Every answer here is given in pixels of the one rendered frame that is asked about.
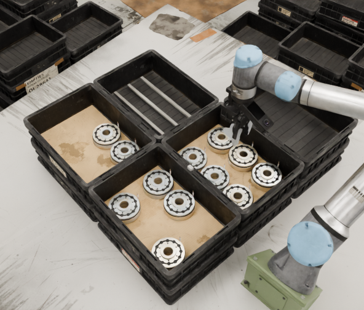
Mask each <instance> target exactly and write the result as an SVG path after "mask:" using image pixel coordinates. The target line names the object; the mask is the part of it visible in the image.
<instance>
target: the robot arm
mask: <svg viewBox="0 0 364 310"><path fill-rule="evenodd" d="M233 64H234V68H233V74H232V84H231V85H230V86H229V87H227V88H226V92H227V93H229V95H228V99H227V100H226V101H225V102H224V103H223V104H222V105H221V112H220V117H222V118H223V119H225V120H226V121H228V122H229V123H230V122H233V124H231V126H230V128H226V127H225V128H224V129H223V132H224V133H225V134H226V135H227V136H228V137H229V138H230V139H231V140H232V145H233V146H236V145H238V144H239V139H240V134H241V133H242V129H241V127H243V126H244V129H245V131H244V136H247V135H248V134H249V132H250V130H251V127H252V124H254V125H255V127H256V128H257V129H258V130H259V131H260V132H261V133H266V132H267V131H268V130H269V129H270V128H271V127H272V126H273V125H274V123H273V121H272V120H271V119H270V118H269V117H268V115H267V114H266V113H265V112H264V111H263V110H262V109H261V108H260V107H259V105H258V104H257V103H256V102H255V101H254V97H255V94H256V89H257V87H259V88H260V89H263V90H265V91H266V92H269V93H271V94H273V95H275V96H276V97H278V98H280V99H281V100H283V101H287V102H294V103H298V104H302V105H306V106H311V107H314V108H318V109H322V110H325V111H330V112H332V113H337V114H342V115H345V116H349V117H353V118H356V119H361V120H363V121H364V93H363V92H359V91H356V90H350V89H345V88H342V87H338V86H334V85H329V84H324V83H321V82H317V81H311V80H308V79H304V78H301V77H300V76H298V75H297V74H295V73H294V72H292V71H288V70H285V69H283V68H281V67H279V66H277V65H274V64H272V63H269V62H267V61H266V60H263V54H262V51H261V50H260V49H259V48H258V47H256V46H253V45H244V46H241V47H239V48H238V49H237V51H236V53H235V59H234V62H233ZM222 109H223V114H222ZM363 214H364V163H363V164H362V165H361V166H360V167H359V168H358V169H357V170H356V171H355V172H354V174H353V175H352V176H351V177H350V178H349V179H348V180H347V181H346V182H345V183H344V184H343V185H342V186H341V187H340V188H339V189H338V190H337V191H336V192H335V193H334V194H333V195H332V197H331V198H330V199H329V200H328V201H327V202H326V203H325V204H324V205H315V206H314V207H313V208H312V209H311V210H310V211H309V213H308V214H307V215H306V216H305V217H304V218H303V219H302V220H301V221H300V222H299V223H297V224H296V225H294V226H293V227H292V228H291V230H290V232H289V234H288V238H287V246H286V247H284V248H283V249H281V250H280V251H279V252H277V253H276V254H275V255H274V256H272V257H271V259H270V260H269V261H268V263H267V265H268V268H269V269H270V270H271V272H272V273H273V275H275V277H276V278H278V279H279V280H280V281H281V282H283V283H284V284H285V285H286V286H288V287H290V288H291V289H292V290H294V291H296V292H298V293H301V294H303V295H310V294H311V293H312V291H313V290H314V288H315V285H316V282H317V278H318V276H319V272H320V269H321V268H322V266H323V265H324V264H325V263H326V262H327V261H328V260H329V259H330V258H331V256H332V254H333V253H334V252H335V251H336V250H337V249H338V248H339V247H340V246H341V245H342V244H343V243H344V242H345V241H346V240H347V239H348V238H349V228H350V227H351V226H352V225H353V224H354V223H355V222H356V221H357V220H358V219H359V218H360V217H361V216H362V215H363Z"/></svg>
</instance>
